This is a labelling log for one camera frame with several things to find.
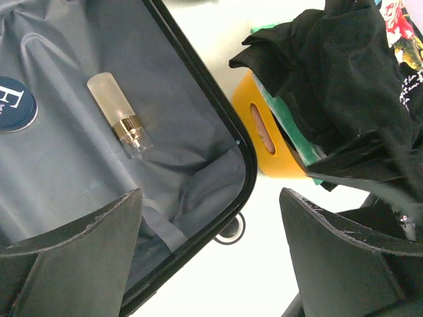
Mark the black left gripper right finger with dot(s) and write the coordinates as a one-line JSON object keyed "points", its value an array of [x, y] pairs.
{"points": [[349, 263]]}

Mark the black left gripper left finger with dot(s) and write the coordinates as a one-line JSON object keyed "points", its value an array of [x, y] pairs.
{"points": [[78, 269]]}

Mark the yellow plastic basket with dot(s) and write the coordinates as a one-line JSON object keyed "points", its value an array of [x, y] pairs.
{"points": [[276, 159]]}

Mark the yellow Pikachu suitcase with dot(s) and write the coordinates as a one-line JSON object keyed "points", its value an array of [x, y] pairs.
{"points": [[121, 158]]}

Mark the dark blue round tin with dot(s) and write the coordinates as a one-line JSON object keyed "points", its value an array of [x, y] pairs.
{"points": [[19, 107]]}

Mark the frosted gold spray bottle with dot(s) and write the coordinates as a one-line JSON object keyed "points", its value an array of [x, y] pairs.
{"points": [[120, 115]]}

